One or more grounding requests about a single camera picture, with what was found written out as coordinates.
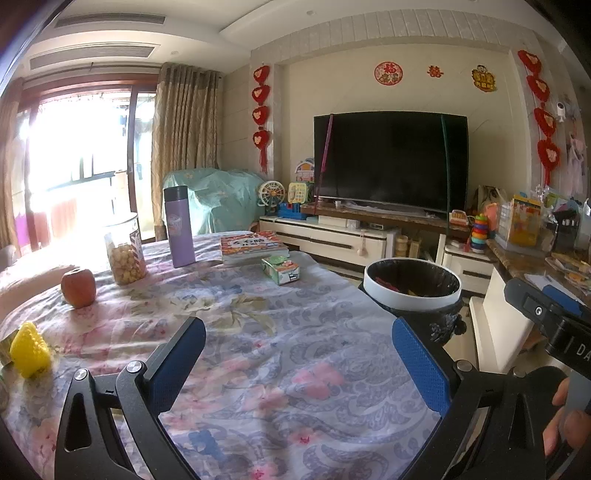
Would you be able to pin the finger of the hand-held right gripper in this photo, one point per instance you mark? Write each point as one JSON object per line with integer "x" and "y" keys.
{"x": 568, "y": 300}
{"x": 531, "y": 304}

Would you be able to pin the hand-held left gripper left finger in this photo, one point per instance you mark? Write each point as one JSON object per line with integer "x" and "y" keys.
{"x": 178, "y": 364}

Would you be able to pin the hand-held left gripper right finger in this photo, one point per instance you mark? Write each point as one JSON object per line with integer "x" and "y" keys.
{"x": 422, "y": 369}

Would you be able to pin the white trash bin black liner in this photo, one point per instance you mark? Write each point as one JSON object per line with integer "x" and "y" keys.
{"x": 415, "y": 304}

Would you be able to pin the person's right hand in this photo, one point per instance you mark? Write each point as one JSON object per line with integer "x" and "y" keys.
{"x": 572, "y": 429}

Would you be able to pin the marble top side counter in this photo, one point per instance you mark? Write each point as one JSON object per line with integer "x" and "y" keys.
{"x": 489, "y": 323}

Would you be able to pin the black desk organizer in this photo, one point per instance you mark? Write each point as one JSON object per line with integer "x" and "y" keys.
{"x": 569, "y": 230}

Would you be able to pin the yellow toy box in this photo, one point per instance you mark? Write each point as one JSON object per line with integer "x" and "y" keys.
{"x": 525, "y": 221}

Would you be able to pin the floral tablecloth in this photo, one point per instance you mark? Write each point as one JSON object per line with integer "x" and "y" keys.
{"x": 277, "y": 346}

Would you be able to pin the beige bag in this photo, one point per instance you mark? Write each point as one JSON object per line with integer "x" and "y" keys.
{"x": 490, "y": 201}

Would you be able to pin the small orange toy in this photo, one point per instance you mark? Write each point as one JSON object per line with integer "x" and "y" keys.
{"x": 458, "y": 218}

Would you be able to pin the red apple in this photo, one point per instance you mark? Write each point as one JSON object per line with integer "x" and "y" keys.
{"x": 78, "y": 286}

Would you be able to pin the purple thermos bottle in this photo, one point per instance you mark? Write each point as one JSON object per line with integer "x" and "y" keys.
{"x": 180, "y": 230}

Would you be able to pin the pink hanging ornament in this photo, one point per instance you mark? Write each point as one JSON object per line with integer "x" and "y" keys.
{"x": 361, "y": 247}

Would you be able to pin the green drink carton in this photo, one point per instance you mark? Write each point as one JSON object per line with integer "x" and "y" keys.
{"x": 281, "y": 272}

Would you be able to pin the red picture book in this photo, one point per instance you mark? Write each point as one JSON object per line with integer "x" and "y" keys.
{"x": 251, "y": 244}

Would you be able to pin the yellow corn toy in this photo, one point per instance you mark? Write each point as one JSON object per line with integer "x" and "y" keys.
{"x": 30, "y": 350}

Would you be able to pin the white tv cabinet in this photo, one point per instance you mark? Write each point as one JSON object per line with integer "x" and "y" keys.
{"x": 323, "y": 240}

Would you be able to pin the teal furniture cover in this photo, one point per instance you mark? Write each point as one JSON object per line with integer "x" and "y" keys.
{"x": 217, "y": 198}

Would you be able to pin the red heart hanging decoration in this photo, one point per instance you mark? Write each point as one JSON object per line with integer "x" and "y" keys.
{"x": 262, "y": 115}
{"x": 542, "y": 120}

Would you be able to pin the blue plastic toy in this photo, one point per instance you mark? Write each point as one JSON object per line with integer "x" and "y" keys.
{"x": 289, "y": 212}

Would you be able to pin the ferris wheel toy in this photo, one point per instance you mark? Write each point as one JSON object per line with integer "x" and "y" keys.
{"x": 271, "y": 196}

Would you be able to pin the black flat television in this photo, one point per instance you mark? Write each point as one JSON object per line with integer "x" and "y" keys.
{"x": 392, "y": 157}

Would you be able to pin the balcony sliding door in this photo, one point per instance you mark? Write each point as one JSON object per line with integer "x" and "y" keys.
{"x": 134, "y": 161}

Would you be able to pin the toy telephone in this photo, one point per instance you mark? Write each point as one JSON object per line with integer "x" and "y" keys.
{"x": 298, "y": 192}

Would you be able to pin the beige patterned curtain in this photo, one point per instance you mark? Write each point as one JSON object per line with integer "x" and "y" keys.
{"x": 184, "y": 138}
{"x": 9, "y": 184}

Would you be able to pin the toy house card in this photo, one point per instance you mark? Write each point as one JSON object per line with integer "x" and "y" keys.
{"x": 305, "y": 170}

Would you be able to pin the ceiling air vent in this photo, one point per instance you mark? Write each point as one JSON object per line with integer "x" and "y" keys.
{"x": 111, "y": 21}
{"x": 92, "y": 55}

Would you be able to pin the white security camera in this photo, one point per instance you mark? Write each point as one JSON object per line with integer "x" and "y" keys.
{"x": 563, "y": 110}

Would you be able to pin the cartoon figure wall sticker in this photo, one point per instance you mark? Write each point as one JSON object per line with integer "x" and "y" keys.
{"x": 483, "y": 78}

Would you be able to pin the red paper-cut wall sticker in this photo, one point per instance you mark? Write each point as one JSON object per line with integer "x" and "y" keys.
{"x": 434, "y": 71}

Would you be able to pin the round red wall sticker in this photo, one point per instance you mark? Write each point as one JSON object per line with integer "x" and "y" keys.
{"x": 388, "y": 74}

